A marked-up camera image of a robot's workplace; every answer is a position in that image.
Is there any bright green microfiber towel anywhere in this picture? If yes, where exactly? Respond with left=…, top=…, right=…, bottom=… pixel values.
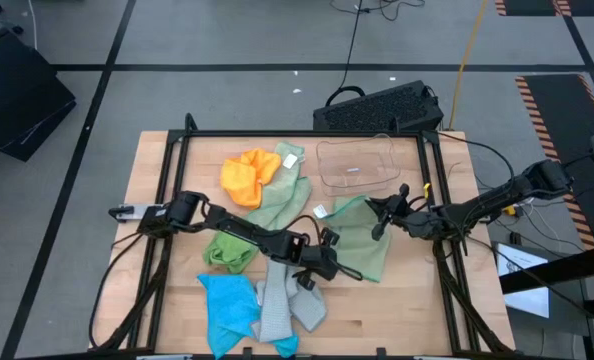
left=202, top=218, right=261, bottom=275

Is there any yellow hanging cable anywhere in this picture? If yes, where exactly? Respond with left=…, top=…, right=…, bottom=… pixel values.
left=446, top=0, right=491, bottom=132

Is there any black hazard-striped floor mat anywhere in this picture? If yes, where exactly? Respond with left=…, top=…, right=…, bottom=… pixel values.
left=515, top=73, right=594, bottom=251
left=494, top=0, right=594, bottom=18

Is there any grey waffle microfiber towel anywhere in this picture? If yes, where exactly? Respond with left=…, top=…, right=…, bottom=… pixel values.
left=250, top=256, right=329, bottom=344

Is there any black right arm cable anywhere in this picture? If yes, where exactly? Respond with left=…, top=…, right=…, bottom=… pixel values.
left=436, top=130, right=517, bottom=201

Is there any black metal table frame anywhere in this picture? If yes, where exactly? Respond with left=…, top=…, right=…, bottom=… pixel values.
left=89, top=112, right=517, bottom=360

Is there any black perforated computer case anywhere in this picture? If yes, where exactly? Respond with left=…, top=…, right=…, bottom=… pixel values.
left=312, top=79, right=445, bottom=134

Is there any white paper sheet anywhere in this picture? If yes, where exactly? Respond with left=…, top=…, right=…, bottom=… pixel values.
left=496, top=241, right=551, bottom=320

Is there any clear plastic bin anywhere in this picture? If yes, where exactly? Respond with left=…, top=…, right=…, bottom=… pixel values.
left=315, top=133, right=402, bottom=198

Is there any white floor cable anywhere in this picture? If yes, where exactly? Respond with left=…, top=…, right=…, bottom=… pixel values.
left=25, top=0, right=39, bottom=51

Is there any orange microfiber towel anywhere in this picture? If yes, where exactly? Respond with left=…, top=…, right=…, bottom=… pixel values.
left=219, top=147, right=283, bottom=211

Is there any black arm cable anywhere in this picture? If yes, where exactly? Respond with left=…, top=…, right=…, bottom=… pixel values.
left=436, top=130, right=517, bottom=201
left=89, top=230, right=148, bottom=350

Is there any black metal beam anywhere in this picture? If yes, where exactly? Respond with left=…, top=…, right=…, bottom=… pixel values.
left=499, top=243, right=594, bottom=296

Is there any black hanging cable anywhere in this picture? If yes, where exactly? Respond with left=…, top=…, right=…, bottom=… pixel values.
left=325, top=0, right=427, bottom=107

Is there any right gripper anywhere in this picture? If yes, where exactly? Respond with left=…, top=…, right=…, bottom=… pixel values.
left=365, top=183, right=442, bottom=241

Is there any grey metal mounting plate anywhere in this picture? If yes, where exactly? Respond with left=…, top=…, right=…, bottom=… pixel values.
left=108, top=202, right=146, bottom=222

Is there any turquoise blue microfiber towel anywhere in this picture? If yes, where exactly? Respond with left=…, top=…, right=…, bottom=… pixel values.
left=196, top=272, right=300, bottom=360

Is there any pale green microfiber towel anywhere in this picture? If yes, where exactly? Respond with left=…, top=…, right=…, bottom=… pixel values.
left=312, top=194, right=393, bottom=284
left=245, top=141, right=314, bottom=242

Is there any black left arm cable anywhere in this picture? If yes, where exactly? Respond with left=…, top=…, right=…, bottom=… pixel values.
left=89, top=230, right=148, bottom=350

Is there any large black equipment case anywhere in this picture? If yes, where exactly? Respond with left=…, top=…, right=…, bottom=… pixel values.
left=0, top=27, right=77, bottom=163

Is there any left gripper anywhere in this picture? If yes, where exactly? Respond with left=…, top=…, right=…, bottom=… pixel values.
left=295, top=227, right=342, bottom=293

